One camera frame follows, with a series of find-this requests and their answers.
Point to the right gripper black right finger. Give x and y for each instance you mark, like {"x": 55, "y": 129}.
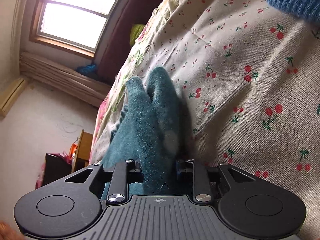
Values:
{"x": 246, "y": 204}

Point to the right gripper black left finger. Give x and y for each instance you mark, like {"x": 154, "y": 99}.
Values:
{"x": 70, "y": 205}

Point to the teal knit sweater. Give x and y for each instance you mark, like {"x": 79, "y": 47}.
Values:
{"x": 150, "y": 132}

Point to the wooden side cabinet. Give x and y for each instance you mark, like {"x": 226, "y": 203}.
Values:
{"x": 83, "y": 153}

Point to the orange object on cabinet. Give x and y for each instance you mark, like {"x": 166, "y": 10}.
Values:
{"x": 73, "y": 149}

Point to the cherry print bed sheet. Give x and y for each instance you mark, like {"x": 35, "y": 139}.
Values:
{"x": 249, "y": 76}

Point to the beige left curtain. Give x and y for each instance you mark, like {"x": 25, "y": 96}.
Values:
{"x": 63, "y": 78}

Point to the blue bag by curtain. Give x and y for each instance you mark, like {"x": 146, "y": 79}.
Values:
{"x": 88, "y": 71}

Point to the green cloth bundle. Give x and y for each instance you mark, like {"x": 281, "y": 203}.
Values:
{"x": 135, "y": 32}

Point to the wooden framed window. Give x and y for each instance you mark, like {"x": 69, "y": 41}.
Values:
{"x": 75, "y": 26}

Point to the dark maroon headboard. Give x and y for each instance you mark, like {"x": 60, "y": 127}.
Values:
{"x": 118, "y": 45}

